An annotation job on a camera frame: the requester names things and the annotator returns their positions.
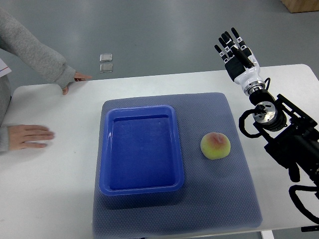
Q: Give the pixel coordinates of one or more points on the yellow red peach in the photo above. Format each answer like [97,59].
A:
[215,145]

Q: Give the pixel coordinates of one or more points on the wooden box corner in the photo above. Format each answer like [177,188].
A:
[299,6]

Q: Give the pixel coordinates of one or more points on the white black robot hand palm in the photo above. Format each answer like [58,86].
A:
[248,78]

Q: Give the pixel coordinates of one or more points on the lower metal floor plate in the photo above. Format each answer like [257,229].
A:
[106,67]

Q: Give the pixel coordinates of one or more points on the upper metal floor plate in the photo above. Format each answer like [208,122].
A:
[106,57]

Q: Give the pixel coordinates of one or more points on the person's lower hand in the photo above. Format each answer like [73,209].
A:
[28,136]

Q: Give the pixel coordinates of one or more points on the grey sleeve upper forearm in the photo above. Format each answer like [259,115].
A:
[48,63]

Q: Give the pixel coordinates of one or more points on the person's upper hand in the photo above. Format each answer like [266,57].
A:
[78,77]

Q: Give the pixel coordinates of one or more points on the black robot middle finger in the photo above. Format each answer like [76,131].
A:
[230,44]

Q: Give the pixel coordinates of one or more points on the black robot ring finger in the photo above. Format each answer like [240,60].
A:
[222,42]

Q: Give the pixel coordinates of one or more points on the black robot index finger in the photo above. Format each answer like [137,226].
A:
[239,39]

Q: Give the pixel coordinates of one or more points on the metal floor plate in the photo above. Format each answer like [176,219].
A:
[106,57]
[106,67]

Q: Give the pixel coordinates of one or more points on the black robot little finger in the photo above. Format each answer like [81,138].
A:
[224,56]

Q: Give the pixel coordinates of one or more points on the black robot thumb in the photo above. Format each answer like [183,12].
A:
[246,62]

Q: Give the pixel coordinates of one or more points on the grey sleeve lower forearm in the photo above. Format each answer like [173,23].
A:
[4,139]

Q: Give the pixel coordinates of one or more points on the blue plastic tray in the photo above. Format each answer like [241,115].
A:
[140,152]

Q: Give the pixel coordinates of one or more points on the grey blue textured mat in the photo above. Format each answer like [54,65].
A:
[216,195]

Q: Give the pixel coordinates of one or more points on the white table leg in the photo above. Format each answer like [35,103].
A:
[268,234]

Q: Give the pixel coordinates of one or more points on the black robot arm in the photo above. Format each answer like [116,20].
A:
[292,139]

